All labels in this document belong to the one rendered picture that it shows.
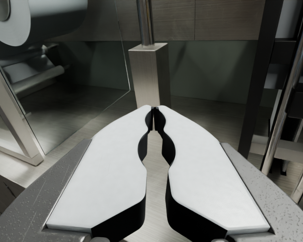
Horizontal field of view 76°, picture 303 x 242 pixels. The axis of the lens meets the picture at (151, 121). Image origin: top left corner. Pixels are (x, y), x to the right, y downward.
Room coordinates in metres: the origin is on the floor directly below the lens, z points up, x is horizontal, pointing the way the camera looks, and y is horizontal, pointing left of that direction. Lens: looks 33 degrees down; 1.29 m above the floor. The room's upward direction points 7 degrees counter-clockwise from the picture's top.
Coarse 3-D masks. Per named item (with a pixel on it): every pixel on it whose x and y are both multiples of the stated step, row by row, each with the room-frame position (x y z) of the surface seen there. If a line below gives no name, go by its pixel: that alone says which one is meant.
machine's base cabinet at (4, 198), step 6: (0, 180) 0.53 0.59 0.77; (0, 186) 0.56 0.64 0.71; (6, 186) 0.52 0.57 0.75; (0, 192) 0.59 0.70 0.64; (6, 192) 0.55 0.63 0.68; (12, 192) 0.52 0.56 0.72; (18, 192) 0.48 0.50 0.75; (0, 198) 0.64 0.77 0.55; (6, 198) 0.59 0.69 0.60; (12, 198) 0.55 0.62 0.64; (0, 204) 0.69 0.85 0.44; (6, 204) 0.63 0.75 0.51; (0, 210) 0.75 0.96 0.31
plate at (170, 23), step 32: (128, 0) 0.89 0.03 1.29; (160, 0) 0.82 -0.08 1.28; (192, 0) 0.76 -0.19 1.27; (224, 0) 0.71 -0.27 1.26; (256, 0) 0.66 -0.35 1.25; (128, 32) 0.90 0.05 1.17; (160, 32) 0.83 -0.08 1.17; (192, 32) 0.76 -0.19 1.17; (224, 32) 0.70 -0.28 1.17; (256, 32) 0.65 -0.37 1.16
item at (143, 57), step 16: (144, 0) 0.59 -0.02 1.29; (144, 16) 0.59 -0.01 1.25; (144, 32) 0.59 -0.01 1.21; (144, 48) 0.58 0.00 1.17; (160, 48) 0.57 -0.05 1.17; (144, 64) 0.56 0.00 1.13; (160, 64) 0.56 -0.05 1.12; (144, 80) 0.57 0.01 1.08; (160, 80) 0.56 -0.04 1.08; (144, 96) 0.57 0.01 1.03; (160, 96) 0.55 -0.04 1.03
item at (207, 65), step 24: (168, 48) 0.81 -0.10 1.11; (192, 48) 0.76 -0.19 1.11; (216, 48) 0.72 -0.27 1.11; (240, 48) 0.68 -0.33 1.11; (192, 72) 0.76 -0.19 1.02; (216, 72) 0.71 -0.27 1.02; (240, 72) 0.67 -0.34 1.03; (192, 96) 0.76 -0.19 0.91; (216, 96) 0.71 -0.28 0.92; (240, 96) 0.66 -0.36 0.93; (264, 96) 0.62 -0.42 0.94
